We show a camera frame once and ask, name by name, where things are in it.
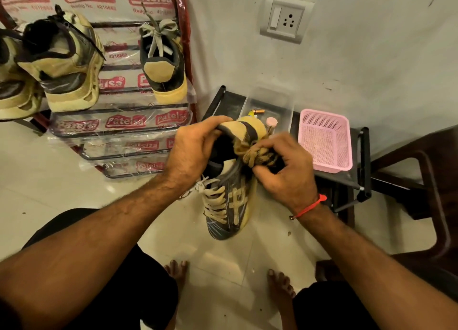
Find person's left hand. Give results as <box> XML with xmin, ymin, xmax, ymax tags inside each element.
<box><xmin>164</xmin><ymin>116</ymin><xmax>234</xmax><ymax>195</ymax></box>

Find person's right hand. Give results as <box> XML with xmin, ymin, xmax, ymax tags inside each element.
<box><xmin>252</xmin><ymin>132</ymin><xmax>320</xmax><ymax>216</ymax></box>

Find beige and black laced sneaker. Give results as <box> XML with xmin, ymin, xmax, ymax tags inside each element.
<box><xmin>179</xmin><ymin>115</ymin><xmax>287</xmax><ymax>241</ymax></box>

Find person's left forearm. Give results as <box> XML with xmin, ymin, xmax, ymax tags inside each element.
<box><xmin>0</xmin><ymin>174</ymin><xmax>195</xmax><ymax>330</ymax></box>

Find person's right forearm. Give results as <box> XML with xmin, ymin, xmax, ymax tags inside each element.
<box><xmin>296</xmin><ymin>204</ymin><xmax>458</xmax><ymax>330</ymax></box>

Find clear plastic box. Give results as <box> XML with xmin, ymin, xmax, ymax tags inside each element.
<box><xmin>238</xmin><ymin>85</ymin><xmax>295</xmax><ymax>136</ymax></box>

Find pink mesh plastic basket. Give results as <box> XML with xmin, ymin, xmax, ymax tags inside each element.
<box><xmin>297</xmin><ymin>108</ymin><xmax>354</xmax><ymax>174</ymax></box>

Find beige black sneaker grey laces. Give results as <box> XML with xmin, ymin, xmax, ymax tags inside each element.
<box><xmin>138</xmin><ymin>3</ymin><xmax>188</xmax><ymax>105</ymax></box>

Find black folding stool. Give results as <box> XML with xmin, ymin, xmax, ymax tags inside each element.
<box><xmin>201</xmin><ymin>85</ymin><xmax>373</xmax><ymax>226</ymax></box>

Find plastic-wrapped metal shoe rack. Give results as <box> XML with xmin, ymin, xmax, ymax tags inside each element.
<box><xmin>0</xmin><ymin>0</ymin><xmax>198</xmax><ymax>179</ymax></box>

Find person's right foot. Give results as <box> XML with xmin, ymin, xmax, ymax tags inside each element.
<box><xmin>266</xmin><ymin>268</ymin><xmax>298</xmax><ymax>330</ymax></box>

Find person's foot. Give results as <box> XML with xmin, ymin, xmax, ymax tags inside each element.
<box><xmin>266</xmin><ymin>268</ymin><xmax>298</xmax><ymax>330</ymax></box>
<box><xmin>163</xmin><ymin>260</ymin><xmax>189</xmax><ymax>295</ymax></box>

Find person's left foot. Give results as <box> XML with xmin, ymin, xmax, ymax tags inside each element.
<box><xmin>163</xmin><ymin>260</ymin><xmax>189</xmax><ymax>295</ymax></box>

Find chunky beige and black sneaker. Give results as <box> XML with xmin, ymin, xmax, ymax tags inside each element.
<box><xmin>0</xmin><ymin>28</ymin><xmax>44</xmax><ymax>121</ymax></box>
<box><xmin>16</xmin><ymin>5</ymin><xmax>107</xmax><ymax>113</ymax></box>

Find person's black shorts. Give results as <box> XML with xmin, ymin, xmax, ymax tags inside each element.
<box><xmin>0</xmin><ymin>208</ymin><xmax>380</xmax><ymax>330</ymax></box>

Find dark brown plastic chair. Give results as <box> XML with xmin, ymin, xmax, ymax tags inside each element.
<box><xmin>315</xmin><ymin>125</ymin><xmax>458</xmax><ymax>302</ymax></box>

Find red thread wrist bracelet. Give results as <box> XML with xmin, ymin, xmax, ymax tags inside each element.
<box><xmin>289</xmin><ymin>194</ymin><xmax>328</xmax><ymax>221</ymax></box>

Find white wall switch socket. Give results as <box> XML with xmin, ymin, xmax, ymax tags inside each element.
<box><xmin>259</xmin><ymin>0</ymin><xmax>316</xmax><ymax>45</ymax></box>

